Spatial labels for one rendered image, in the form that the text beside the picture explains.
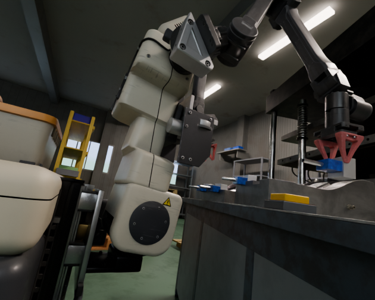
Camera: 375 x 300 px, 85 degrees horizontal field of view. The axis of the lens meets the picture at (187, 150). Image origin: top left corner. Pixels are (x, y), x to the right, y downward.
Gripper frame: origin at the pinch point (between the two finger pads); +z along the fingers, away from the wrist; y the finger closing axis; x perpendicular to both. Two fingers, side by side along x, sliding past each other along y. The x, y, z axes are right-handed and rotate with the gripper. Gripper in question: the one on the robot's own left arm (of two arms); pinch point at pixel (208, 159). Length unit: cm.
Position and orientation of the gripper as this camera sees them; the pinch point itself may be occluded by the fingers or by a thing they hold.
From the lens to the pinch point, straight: 102.5
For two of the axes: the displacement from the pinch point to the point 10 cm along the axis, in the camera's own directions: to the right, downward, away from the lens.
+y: -4.9, 1.2, 8.6
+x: -8.3, 2.3, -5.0
